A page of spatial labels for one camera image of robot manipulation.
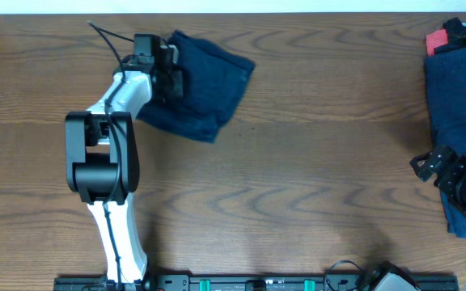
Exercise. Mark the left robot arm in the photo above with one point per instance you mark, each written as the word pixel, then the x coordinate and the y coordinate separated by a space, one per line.
pixel 102 163

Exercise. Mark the navy blue folded garment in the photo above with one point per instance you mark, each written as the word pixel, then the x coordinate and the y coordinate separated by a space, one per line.
pixel 446 99

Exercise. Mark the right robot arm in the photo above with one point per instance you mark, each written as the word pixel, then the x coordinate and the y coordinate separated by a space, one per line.
pixel 388 276

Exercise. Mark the black cloth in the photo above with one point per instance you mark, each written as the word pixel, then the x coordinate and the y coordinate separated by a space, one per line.
pixel 455 30

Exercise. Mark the navy blue shorts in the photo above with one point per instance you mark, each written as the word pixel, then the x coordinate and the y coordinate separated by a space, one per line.
pixel 214 83

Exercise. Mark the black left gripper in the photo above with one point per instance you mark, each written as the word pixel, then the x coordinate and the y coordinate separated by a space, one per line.
pixel 175 81

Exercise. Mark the red cloth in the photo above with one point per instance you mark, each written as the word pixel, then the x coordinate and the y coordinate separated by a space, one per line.
pixel 434 40

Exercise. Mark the black aluminium mounting rail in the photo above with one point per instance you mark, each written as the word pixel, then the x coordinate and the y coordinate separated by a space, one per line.
pixel 238 283

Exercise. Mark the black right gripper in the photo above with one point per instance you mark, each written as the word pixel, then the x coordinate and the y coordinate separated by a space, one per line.
pixel 437 166

